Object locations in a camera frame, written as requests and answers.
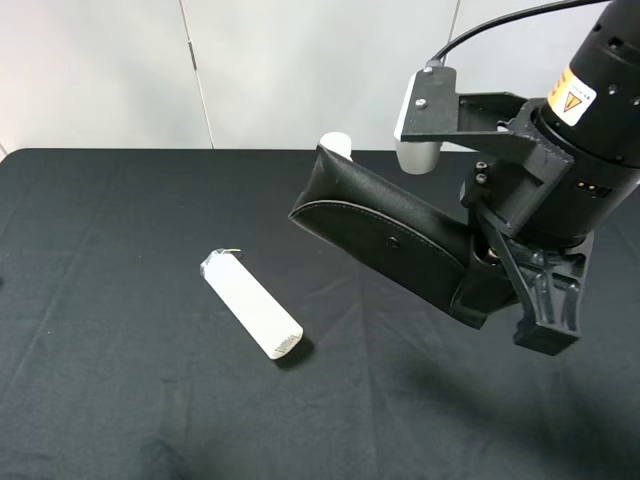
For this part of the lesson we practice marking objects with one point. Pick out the white milk bottle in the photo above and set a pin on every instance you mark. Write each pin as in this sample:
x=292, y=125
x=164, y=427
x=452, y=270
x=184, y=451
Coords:
x=337, y=142

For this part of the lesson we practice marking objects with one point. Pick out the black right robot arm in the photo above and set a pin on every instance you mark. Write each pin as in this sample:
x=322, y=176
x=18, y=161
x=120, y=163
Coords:
x=594, y=105

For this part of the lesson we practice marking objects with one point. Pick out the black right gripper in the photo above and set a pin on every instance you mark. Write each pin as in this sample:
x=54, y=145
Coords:
x=541, y=190

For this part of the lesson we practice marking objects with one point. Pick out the black tablecloth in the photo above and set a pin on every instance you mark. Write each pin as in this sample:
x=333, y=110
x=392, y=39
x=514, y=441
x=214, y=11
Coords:
x=119, y=361

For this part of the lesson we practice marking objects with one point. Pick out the white rectangular tube box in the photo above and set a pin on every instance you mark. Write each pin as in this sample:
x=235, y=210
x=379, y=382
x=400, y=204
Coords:
x=273, y=329

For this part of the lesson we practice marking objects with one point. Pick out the black leather glasses case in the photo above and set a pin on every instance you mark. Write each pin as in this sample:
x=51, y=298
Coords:
x=385, y=228

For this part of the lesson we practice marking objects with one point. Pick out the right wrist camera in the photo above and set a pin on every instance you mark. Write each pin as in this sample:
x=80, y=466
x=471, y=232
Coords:
x=429, y=111

